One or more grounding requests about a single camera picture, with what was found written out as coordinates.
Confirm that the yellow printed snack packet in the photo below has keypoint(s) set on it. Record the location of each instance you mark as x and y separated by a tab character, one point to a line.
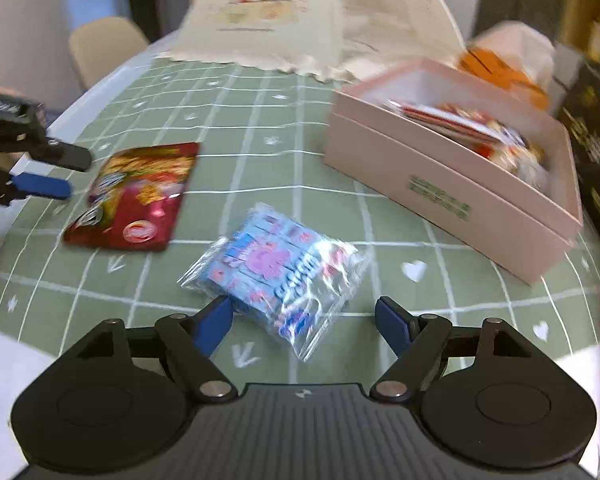
522	152

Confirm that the black box gold print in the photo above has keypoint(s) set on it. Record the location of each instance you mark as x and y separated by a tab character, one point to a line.
592	135

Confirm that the pink cardboard box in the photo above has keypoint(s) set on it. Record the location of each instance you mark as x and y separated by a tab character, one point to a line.
430	195

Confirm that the green checkered tablecloth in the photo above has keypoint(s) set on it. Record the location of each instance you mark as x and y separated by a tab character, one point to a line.
280	135

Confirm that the red white snack packet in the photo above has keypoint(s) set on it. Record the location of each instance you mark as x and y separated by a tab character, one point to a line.
445	120

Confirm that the white paper sheet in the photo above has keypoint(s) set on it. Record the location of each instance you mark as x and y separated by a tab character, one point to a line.
2	400

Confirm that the dark red snack packet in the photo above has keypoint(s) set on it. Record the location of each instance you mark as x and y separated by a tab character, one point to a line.
135	195

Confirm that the white chair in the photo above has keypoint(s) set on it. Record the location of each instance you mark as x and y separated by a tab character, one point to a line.
405	5

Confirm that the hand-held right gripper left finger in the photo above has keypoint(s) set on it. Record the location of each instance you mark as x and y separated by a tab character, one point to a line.
215	322

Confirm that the blue pink snack packet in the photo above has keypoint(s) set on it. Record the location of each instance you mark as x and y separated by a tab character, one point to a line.
275	265

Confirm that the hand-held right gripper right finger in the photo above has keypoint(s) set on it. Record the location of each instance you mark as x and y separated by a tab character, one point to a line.
391	322

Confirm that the cream printed tote bag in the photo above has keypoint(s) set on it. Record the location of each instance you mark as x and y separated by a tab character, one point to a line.
265	15

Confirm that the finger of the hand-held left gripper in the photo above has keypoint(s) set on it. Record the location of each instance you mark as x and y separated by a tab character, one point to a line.
67	156
45	186

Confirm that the beige chair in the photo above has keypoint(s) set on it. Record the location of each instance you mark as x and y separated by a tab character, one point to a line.
105	47

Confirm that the orange item in bag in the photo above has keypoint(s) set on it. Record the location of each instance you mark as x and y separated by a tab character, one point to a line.
500	72

